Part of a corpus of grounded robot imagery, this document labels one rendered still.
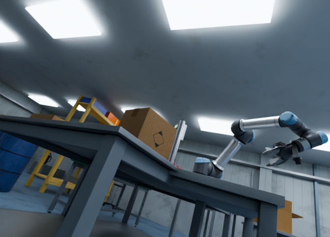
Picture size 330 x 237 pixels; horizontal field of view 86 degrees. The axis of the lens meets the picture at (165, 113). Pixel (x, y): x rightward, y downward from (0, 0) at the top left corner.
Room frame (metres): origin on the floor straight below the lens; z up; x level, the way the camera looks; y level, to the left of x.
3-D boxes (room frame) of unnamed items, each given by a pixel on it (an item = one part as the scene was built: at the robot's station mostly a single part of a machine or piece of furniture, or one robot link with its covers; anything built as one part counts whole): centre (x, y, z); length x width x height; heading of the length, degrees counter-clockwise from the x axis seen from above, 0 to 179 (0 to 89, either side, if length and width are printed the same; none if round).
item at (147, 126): (1.14, 0.07, 0.99); 0.30 x 0.24 x 0.27; 134
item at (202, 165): (1.46, -0.44, 1.01); 0.13 x 0.12 x 0.14; 117
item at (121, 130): (1.82, 0.08, 0.82); 2.10 x 1.50 x 0.02; 143
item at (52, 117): (1.07, 0.53, 0.85); 0.30 x 0.26 x 0.04; 143
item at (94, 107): (5.81, 1.69, 1.30); 2.78 x 0.74 x 2.60; 154
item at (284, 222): (2.52, -1.89, 0.97); 0.51 x 0.42 x 0.37; 69
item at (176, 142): (1.81, -0.22, 1.16); 0.04 x 0.04 x 0.67; 53
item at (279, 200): (1.29, -0.35, 0.81); 0.90 x 0.90 x 0.04; 64
